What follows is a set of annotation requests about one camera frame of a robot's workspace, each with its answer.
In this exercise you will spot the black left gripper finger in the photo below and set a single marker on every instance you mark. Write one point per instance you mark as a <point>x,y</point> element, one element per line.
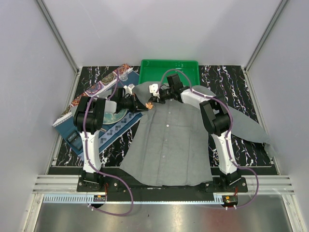
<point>140,109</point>
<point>136,101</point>

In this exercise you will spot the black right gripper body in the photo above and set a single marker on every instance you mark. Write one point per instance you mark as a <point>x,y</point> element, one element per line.
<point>165,94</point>

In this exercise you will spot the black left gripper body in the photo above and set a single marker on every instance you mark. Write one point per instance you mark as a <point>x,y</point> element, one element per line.
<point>129,103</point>

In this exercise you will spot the gold leaf brooch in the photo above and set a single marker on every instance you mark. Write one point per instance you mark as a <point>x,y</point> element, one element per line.
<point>149,105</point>

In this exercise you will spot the grey button shirt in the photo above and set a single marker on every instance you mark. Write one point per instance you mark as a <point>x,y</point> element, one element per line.
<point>170,147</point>

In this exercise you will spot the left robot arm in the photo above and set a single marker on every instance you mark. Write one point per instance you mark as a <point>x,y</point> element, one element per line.
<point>88,119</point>

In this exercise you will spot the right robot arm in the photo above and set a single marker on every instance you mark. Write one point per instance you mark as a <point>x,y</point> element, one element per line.
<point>217,120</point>

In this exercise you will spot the teal patterned plate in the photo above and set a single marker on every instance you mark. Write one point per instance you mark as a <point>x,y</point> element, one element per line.
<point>111,118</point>

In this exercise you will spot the clear small glass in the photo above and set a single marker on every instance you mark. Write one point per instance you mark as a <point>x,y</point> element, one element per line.
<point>123,76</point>

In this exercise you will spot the blue patterned placemat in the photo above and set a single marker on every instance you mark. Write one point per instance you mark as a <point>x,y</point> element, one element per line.
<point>113,124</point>

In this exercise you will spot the colourful patterned table runner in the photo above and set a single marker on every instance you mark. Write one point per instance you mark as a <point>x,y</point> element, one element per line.
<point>93,80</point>

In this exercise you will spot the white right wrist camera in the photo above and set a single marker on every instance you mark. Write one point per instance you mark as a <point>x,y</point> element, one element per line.
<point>154,90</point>

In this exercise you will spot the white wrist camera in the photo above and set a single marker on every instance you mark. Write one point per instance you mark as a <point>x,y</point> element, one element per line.
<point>154,90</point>
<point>129,89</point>

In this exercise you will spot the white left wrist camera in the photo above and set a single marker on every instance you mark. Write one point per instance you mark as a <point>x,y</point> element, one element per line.
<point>129,89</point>

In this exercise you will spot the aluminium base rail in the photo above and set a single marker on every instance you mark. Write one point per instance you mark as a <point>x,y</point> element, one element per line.
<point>69,189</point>

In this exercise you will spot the left frame post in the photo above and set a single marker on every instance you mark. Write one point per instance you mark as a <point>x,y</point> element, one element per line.
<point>51,24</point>

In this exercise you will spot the frame post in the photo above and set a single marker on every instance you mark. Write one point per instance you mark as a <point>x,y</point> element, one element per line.
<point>269,28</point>
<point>51,24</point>

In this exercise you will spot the right frame post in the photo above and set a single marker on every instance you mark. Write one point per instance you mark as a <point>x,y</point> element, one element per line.
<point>269,28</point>

